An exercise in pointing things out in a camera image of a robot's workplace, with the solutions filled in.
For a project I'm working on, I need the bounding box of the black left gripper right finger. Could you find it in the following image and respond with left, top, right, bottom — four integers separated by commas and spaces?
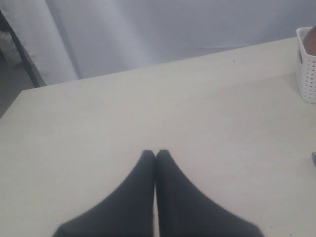
155, 150, 263, 237

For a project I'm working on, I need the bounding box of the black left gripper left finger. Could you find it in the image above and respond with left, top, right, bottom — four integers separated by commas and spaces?
54, 150, 155, 237

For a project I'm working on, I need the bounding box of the silver fork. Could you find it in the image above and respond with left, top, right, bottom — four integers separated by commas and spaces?
312, 152, 316, 166

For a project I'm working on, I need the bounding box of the white perforated plastic basket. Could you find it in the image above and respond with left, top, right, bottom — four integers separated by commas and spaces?
296, 26, 316, 104

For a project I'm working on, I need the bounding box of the round brown wooden plate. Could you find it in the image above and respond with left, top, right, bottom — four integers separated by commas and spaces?
303, 26, 316, 56

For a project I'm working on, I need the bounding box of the white backdrop curtain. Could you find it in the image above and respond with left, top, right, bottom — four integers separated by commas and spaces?
0, 0, 316, 85

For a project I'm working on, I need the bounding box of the dark metal frame post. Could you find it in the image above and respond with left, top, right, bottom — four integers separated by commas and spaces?
0, 12, 46, 88

